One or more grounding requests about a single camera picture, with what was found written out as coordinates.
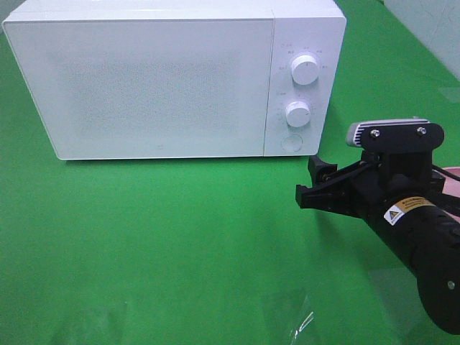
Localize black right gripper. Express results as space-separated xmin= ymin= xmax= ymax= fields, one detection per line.
xmin=295 ymin=150 xmax=444 ymax=219

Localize pink round plate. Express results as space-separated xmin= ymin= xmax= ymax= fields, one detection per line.
xmin=443 ymin=166 xmax=459 ymax=221

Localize white microwave door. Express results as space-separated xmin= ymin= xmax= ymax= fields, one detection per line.
xmin=5 ymin=19 xmax=273 ymax=160

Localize round door release button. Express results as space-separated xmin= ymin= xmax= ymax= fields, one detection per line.
xmin=281 ymin=134 xmax=303 ymax=152

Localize lower white microwave knob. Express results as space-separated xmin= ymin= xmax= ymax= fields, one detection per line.
xmin=285 ymin=101 xmax=311 ymax=128

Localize white microwave knob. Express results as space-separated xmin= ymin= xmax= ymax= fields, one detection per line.
xmin=285 ymin=101 xmax=311 ymax=128
xmin=291 ymin=53 xmax=320 ymax=86

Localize upper white microwave knob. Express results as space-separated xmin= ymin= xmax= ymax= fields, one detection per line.
xmin=291 ymin=53 xmax=320 ymax=86

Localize clear adhesive tape strip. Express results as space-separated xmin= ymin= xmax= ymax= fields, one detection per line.
xmin=260 ymin=293 xmax=317 ymax=342

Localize white microwave oven body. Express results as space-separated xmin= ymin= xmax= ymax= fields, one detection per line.
xmin=2 ymin=1 xmax=346 ymax=160

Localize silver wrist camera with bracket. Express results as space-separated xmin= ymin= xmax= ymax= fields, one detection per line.
xmin=346 ymin=119 xmax=445 ymax=154

